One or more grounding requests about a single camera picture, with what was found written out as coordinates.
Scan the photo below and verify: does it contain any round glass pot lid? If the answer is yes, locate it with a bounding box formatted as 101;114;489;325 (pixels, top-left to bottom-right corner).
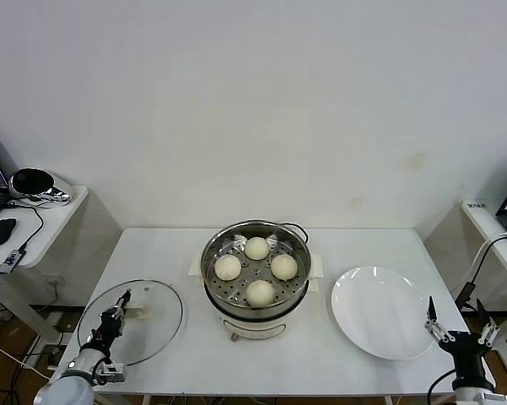
76;278;185;367

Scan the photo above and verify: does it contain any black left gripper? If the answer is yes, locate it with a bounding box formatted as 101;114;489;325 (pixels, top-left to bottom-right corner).
90;288;132;354

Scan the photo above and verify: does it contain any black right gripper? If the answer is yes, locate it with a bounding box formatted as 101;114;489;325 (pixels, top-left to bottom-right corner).
423;294;501;385

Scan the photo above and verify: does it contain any round white plate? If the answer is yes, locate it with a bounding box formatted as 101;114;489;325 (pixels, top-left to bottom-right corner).
331;265;438;361

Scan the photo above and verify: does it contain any white steamed baozi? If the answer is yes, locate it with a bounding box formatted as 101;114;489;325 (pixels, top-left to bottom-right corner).
270;254;299;282
214;255;242;282
244;236;270;261
245;278;276;308

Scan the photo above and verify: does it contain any laptop charger cable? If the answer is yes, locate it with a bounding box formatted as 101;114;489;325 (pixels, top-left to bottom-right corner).
454;230;507;311

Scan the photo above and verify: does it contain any white floor cable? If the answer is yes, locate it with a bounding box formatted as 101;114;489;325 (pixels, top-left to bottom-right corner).
0;339;51;379

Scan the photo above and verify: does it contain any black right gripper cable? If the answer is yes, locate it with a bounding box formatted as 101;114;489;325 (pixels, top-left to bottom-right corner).
428;369;459;405

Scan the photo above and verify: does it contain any perforated steel steamer basket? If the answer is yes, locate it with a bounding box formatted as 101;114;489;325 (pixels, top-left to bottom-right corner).
201;218;313;311

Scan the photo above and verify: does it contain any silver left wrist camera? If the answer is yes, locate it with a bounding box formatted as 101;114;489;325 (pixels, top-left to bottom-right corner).
93;361;127;385

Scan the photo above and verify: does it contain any cream electric cooker pot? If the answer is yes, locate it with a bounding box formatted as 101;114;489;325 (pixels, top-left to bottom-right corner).
188;252;325;343

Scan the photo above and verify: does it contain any small grey usb hub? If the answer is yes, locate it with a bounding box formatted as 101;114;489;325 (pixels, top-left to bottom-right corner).
0;248;29;275

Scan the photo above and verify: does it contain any black computer mouse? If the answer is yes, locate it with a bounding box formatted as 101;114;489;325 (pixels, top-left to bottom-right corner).
0;217;18;247

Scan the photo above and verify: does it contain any thin black usb cable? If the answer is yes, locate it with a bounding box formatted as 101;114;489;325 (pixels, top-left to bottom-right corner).
3;201;46;252

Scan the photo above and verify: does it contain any shiny chrome rounded device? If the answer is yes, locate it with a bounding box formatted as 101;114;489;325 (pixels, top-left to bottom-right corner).
8;167;73;210

